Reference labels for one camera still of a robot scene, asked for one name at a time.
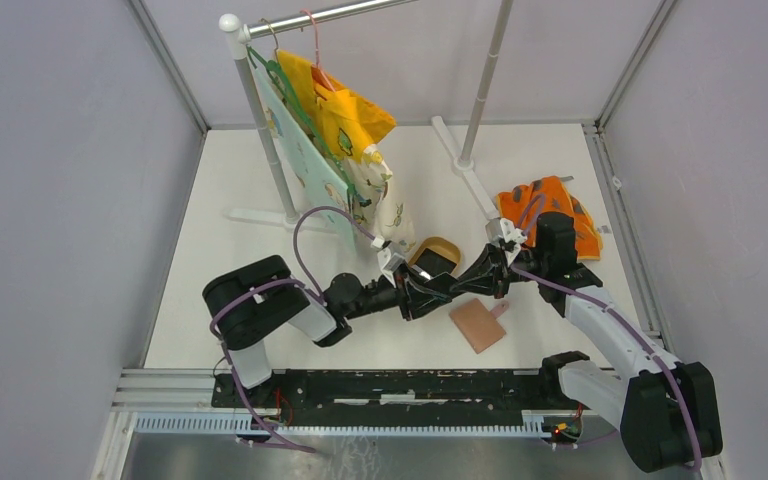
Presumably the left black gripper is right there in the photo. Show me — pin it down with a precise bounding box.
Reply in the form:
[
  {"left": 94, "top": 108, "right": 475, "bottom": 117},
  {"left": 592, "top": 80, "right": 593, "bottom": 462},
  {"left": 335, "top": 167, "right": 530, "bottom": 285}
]
[{"left": 344, "top": 260, "right": 452, "bottom": 320}]

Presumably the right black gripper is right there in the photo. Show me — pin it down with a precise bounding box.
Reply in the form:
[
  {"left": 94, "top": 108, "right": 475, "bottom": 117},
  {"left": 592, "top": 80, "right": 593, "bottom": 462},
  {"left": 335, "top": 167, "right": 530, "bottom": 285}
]
[{"left": 449, "top": 242, "right": 547, "bottom": 300}]

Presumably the yellow oval tray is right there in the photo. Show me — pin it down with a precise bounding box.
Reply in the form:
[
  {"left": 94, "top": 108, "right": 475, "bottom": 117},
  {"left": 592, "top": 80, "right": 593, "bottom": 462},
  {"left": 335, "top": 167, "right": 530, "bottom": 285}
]
[{"left": 408, "top": 236, "right": 462, "bottom": 276}]

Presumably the white black-striped credit card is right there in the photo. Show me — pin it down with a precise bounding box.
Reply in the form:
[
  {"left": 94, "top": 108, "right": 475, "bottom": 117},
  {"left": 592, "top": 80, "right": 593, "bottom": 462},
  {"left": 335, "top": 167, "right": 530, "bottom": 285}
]
[{"left": 413, "top": 265, "right": 440, "bottom": 280}]

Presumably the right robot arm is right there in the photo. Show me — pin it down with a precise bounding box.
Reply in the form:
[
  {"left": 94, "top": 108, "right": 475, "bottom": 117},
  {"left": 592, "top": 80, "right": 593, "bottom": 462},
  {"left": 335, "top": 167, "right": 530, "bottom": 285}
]
[{"left": 452, "top": 212, "right": 724, "bottom": 473}]

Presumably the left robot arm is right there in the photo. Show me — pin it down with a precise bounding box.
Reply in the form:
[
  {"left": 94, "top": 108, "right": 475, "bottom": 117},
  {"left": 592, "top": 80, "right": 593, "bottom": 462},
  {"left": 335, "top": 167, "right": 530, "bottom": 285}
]
[{"left": 202, "top": 255, "right": 461, "bottom": 408}]

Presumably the orange patterned cloth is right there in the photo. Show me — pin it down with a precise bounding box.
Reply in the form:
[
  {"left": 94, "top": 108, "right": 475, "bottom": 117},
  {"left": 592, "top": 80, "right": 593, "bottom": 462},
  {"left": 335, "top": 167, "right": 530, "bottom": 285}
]
[{"left": 495, "top": 176, "right": 603, "bottom": 260}]

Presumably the cream printed garment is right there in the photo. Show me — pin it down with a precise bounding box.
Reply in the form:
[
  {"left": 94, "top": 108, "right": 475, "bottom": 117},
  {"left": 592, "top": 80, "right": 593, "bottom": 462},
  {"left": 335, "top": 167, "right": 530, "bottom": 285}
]
[{"left": 343, "top": 144, "right": 416, "bottom": 253}]

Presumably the light green printed garment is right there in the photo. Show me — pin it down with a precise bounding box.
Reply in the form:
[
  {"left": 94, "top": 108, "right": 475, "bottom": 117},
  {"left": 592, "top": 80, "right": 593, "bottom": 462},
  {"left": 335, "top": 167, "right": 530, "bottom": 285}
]
[{"left": 248, "top": 52, "right": 359, "bottom": 256}]

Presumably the yellow garment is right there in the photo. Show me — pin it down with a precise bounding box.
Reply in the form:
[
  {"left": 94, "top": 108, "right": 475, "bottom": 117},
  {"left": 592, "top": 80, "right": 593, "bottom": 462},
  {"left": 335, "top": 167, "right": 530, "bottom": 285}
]
[{"left": 277, "top": 50, "right": 396, "bottom": 165}]

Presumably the pink clothes hanger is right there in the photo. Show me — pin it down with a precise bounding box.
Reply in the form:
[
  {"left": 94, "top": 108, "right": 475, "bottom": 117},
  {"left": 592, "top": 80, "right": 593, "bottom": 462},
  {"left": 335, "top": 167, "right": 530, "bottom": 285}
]
[{"left": 300, "top": 9, "right": 335, "bottom": 92}]

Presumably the green clothes hanger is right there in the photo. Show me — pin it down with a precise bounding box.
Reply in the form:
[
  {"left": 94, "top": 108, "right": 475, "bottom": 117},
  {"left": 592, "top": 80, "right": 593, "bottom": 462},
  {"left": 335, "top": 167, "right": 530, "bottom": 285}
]
[{"left": 246, "top": 46, "right": 365, "bottom": 207}]

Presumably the white metal clothes rack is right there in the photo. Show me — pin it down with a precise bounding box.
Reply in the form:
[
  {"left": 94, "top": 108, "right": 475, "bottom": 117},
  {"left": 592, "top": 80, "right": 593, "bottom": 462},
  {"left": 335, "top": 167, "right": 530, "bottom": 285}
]
[{"left": 218, "top": 1, "right": 514, "bottom": 229}]

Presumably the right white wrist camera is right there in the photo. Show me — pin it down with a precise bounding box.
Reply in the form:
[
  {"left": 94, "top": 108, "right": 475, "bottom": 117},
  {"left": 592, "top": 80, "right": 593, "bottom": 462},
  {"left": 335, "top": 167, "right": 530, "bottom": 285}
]
[{"left": 485, "top": 217, "right": 527, "bottom": 251}]

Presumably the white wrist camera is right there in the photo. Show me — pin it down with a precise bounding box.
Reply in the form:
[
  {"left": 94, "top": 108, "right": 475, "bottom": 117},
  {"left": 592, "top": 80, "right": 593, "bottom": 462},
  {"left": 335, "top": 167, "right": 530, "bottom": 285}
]
[
  {"left": 371, "top": 236, "right": 405, "bottom": 287},
  {"left": 485, "top": 217, "right": 527, "bottom": 251}
]

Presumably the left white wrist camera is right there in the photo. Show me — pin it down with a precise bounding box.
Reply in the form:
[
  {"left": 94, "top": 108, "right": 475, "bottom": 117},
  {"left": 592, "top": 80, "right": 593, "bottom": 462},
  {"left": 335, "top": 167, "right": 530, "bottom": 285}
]
[{"left": 371, "top": 236, "right": 405, "bottom": 287}]

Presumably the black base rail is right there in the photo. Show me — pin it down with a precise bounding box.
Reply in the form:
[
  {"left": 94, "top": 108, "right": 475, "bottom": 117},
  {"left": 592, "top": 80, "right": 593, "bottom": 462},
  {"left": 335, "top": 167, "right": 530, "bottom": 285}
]
[{"left": 210, "top": 369, "right": 579, "bottom": 427}]

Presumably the white perforated cable tray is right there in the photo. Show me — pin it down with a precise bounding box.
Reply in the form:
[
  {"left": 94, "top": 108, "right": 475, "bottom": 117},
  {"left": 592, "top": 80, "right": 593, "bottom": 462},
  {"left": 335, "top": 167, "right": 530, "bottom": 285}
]
[{"left": 134, "top": 411, "right": 550, "bottom": 440}]

